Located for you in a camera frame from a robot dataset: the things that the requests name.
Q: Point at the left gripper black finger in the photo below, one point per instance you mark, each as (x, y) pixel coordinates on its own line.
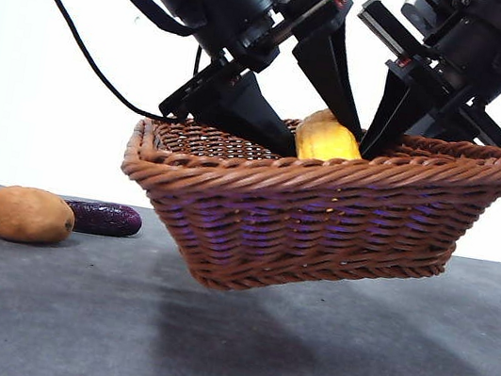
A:
(253, 112)
(329, 67)

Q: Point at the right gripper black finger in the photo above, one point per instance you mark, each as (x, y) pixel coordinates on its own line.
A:
(455, 127)
(394, 110)

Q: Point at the yellow vegetable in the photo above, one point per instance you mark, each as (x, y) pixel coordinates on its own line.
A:
(324, 142)

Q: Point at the brown woven wicker basket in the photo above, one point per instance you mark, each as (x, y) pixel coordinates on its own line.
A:
(303, 215)

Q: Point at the purple toy eggplant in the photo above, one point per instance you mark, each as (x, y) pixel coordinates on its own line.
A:
(107, 219)

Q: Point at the tan potato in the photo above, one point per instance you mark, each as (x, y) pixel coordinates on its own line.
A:
(27, 214)

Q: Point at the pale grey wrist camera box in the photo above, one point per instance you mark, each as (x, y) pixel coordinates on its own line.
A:
(414, 11)

